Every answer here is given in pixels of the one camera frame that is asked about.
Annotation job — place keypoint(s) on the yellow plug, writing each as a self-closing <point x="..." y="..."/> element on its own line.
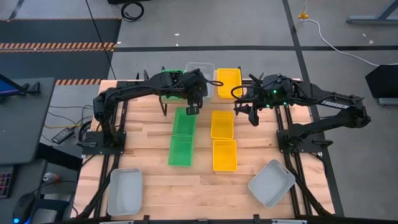
<point x="303" y="15"/>

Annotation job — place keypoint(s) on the wooden shelf with black legs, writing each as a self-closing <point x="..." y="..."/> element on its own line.
<point x="227" y="101"/>

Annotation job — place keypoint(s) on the black desk stand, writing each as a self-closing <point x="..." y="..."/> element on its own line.
<point x="34" y="88"/>

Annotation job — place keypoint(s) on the black keyboard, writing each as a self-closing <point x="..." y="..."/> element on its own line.
<point x="5" y="183"/>

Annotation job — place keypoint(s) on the black power adapter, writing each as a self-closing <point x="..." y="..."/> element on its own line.
<point x="63" y="135"/>

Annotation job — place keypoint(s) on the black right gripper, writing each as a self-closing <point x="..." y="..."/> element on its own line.
<point x="253" y="98"/>

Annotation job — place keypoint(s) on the black box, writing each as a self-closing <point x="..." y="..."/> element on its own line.
<point x="384" y="82"/>

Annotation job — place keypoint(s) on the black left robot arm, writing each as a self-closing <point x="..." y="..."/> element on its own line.
<point x="130" y="90"/>

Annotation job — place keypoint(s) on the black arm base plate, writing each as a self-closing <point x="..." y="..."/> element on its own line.
<point x="93" y="150"/>
<point x="308" y="148"/>

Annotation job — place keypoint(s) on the black clamp lever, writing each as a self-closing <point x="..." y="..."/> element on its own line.
<point x="323" y="142"/>
<point x="87" y="144"/>

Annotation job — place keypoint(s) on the black metal table frame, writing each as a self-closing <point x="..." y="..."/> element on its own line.
<point x="174" y="221"/>

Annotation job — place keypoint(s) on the silver drink can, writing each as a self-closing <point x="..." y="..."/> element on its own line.
<point x="49" y="177"/>

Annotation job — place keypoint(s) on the black computer mouse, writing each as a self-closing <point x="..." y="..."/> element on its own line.
<point x="23" y="208"/>

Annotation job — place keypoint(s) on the dark grey desk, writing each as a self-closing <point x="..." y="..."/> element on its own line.
<point x="25" y="124"/>

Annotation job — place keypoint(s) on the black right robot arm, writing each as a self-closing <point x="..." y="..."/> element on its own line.
<point x="311" y="93"/>

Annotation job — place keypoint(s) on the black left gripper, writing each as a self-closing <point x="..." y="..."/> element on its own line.
<point x="197" y="91"/>

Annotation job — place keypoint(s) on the green slotted plastic basket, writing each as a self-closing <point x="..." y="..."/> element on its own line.
<point x="185" y="124"/>
<point x="180" y="152"/>
<point x="172" y="71"/>

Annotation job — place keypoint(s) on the blue screen tablet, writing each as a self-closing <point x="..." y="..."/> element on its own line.
<point x="6" y="87"/>

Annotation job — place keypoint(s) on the yellow slotted plastic basket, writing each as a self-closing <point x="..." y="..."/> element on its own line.
<point x="224" y="155"/>
<point x="222" y="126"/>
<point x="229" y="82"/>

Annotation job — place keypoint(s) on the black hazard striped floor mat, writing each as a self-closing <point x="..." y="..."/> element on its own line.
<point x="46" y="65"/>

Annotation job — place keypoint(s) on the grey metal table foot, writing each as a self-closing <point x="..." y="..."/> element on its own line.
<point x="367" y="20"/>

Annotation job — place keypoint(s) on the dark blue chair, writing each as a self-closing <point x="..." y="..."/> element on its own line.
<point x="53" y="211"/>

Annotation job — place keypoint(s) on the grey plastic bin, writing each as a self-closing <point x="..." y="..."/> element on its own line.
<point x="124" y="193"/>
<point x="205" y="70"/>
<point x="270" y="183"/>

